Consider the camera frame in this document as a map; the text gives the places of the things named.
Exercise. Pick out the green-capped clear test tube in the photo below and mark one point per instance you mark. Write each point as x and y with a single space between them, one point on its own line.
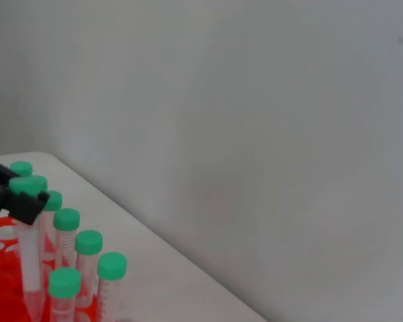
21 167
64 282
42 182
66 218
53 201
30 255
89 241
111 265

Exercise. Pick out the orange plastic test tube rack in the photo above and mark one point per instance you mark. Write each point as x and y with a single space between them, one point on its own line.
0 296

